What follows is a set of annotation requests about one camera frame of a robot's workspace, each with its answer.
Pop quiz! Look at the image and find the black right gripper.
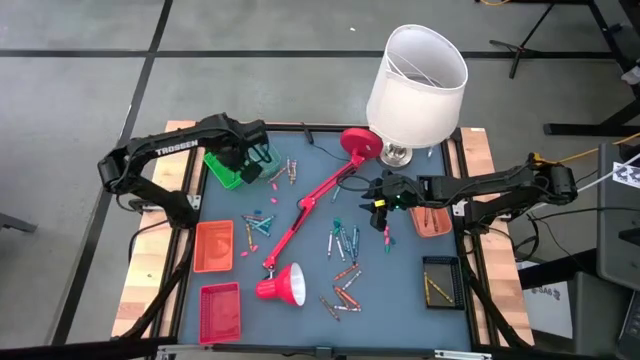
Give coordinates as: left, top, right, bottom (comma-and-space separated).
358, 171, 427, 232

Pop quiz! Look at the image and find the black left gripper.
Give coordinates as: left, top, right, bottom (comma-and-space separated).
222, 119, 271, 184

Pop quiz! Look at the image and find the teal plastic basket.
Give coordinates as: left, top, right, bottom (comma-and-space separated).
247, 141, 283, 180

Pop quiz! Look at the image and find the green plastic basket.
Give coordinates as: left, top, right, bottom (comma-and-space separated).
202, 149, 246, 192

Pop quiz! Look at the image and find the orange cardboard tray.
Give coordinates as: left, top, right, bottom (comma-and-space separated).
408, 205, 454, 239

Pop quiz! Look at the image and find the orange plastic basket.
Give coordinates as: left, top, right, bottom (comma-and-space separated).
192, 219, 235, 274

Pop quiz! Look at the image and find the black plastic basket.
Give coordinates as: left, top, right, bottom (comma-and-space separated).
422, 255, 467, 311

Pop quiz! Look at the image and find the red desk lamp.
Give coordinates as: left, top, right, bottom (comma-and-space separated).
254, 127, 385, 307

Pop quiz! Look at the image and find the white shade silver table lamp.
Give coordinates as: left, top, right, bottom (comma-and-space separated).
365, 23, 470, 168

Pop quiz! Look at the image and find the wooden side board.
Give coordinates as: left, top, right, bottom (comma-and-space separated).
110, 119, 209, 339
457, 126, 535, 347

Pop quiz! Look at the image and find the red plastic basket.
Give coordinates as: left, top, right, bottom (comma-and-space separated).
198, 281, 242, 345

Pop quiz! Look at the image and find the light grey box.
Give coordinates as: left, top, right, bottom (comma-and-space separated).
518, 279, 575, 341

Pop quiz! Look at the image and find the black tripod stand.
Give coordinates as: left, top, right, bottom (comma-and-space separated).
488, 0, 624, 80

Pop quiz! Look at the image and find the black chair base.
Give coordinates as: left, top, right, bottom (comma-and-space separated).
0, 211, 39, 235

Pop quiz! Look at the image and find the grey cabinet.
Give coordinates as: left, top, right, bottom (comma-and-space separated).
596, 143, 640, 292

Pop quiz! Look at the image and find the dark grey box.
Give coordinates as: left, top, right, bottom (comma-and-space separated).
571, 271, 634, 357

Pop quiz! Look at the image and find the black beam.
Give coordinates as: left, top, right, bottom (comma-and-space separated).
0, 336, 179, 360

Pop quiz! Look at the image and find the black white marker tag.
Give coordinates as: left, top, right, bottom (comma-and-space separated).
611, 160, 640, 190

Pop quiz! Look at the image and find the dark laptop keyboard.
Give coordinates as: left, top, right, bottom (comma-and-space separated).
617, 291, 640, 360

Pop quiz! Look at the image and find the person's foot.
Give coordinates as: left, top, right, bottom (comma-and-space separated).
621, 62, 640, 87

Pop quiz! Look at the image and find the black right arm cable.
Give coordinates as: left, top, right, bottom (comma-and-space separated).
335, 173, 384, 196

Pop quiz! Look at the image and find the black lamp cord with switch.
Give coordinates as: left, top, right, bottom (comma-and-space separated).
301, 122, 352, 163

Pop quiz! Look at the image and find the silver metal bracket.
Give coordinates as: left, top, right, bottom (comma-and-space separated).
433, 349, 494, 360

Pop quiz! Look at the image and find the yellow extension cord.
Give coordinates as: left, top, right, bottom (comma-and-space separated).
527, 131, 640, 170

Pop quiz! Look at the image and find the black desk leg frame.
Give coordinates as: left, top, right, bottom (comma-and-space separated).
543, 0, 640, 137

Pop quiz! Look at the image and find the white cable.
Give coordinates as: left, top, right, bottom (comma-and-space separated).
592, 152, 640, 187

